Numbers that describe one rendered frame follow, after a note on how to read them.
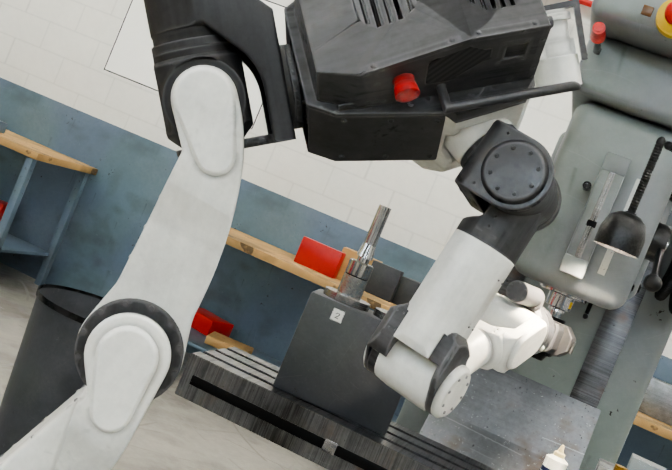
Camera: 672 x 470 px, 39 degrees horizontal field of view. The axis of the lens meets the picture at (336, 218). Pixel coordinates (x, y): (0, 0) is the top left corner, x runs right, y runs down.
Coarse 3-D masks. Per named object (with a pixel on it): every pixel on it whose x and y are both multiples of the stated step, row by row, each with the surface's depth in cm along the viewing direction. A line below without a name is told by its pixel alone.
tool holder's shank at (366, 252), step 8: (384, 208) 174; (376, 216) 175; (384, 216) 175; (376, 224) 174; (384, 224) 175; (368, 232) 175; (376, 232) 174; (368, 240) 174; (376, 240) 175; (360, 248) 175; (368, 248) 174; (360, 256) 175; (368, 256) 174
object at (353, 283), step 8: (344, 272) 175; (352, 272) 174; (360, 272) 173; (368, 272) 174; (344, 280) 174; (352, 280) 173; (360, 280) 174; (368, 280) 175; (344, 288) 174; (352, 288) 173; (360, 288) 174; (352, 296) 174; (360, 296) 175
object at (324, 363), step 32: (320, 320) 170; (352, 320) 170; (288, 352) 171; (320, 352) 170; (352, 352) 169; (288, 384) 170; (320, 384) 170; (352, 384) 169; (384, 384) 169; (352, 416) 169; (384, 416) 168
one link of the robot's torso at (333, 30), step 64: (320, 0) 121; (384, 0) 119; (448, 0) 116; (512, 0) 127; (320, 64) 117; (384, 64) 115; (448, 64) 117; (512, 64) 121; (320, 128) 127; (384, 128) 126; (448, 128) 125
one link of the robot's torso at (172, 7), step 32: (160, 0) 125; (192, 0) 124; (224, 0) 124; (256, 0) 125; (160, 32) 126; (192, 32) 125; (224, 32) 124; (256, 32) 125; (256, 64) 125; (288, 96) 126; (288, 128) 126
